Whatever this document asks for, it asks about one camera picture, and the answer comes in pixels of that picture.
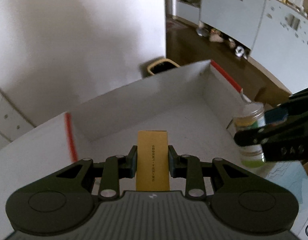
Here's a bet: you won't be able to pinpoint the red cardboard storage box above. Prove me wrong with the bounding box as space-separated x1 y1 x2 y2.
0 60 260 170

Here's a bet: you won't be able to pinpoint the green-lidded clear jar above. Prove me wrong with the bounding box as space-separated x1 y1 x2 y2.
232 102 268 169

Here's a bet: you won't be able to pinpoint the yellow rectangular box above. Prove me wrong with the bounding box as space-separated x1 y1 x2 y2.
136 131 170 192

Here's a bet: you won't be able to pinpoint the silver shoe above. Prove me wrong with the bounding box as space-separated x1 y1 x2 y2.
234 46 245 57

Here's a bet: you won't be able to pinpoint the white slipper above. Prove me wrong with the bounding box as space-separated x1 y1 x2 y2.
209 34 223 43

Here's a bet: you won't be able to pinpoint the white storage cabinet unit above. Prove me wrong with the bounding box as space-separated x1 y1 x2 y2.
172 0 308 93

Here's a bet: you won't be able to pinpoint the wooden chair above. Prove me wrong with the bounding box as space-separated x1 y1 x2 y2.
254 87 291 108

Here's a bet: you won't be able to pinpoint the blue patterned table mat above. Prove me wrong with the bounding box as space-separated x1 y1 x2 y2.
265 161 308 239

